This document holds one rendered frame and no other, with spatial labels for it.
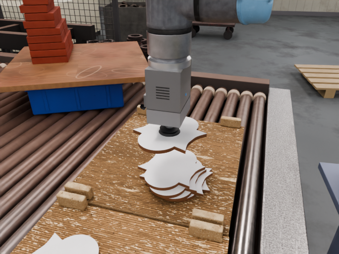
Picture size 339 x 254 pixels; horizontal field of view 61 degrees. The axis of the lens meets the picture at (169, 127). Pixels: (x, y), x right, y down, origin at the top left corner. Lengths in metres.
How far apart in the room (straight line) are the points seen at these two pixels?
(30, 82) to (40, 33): 0.23
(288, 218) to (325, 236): 1.33
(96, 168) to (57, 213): 0.15
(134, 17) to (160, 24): 5.00
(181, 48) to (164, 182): 0.27
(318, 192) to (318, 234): 0.39
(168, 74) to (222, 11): 0.12
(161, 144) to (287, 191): 0.32
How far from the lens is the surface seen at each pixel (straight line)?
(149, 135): 0.56
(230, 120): 0.86
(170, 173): 0.62
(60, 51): 1.15
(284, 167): 0.78
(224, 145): 0.78
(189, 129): 0.58
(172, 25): 0.47
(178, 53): 0.48
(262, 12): 0.45
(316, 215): 2.07
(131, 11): 5.46
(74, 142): 0.86
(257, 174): 0.73
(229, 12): 0.45
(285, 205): 0.67
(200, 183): 0.62
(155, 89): 0.50
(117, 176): 0.67
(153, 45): 0.48
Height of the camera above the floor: 1.36
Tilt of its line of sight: 30 degrees down
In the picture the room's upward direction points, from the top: straight up
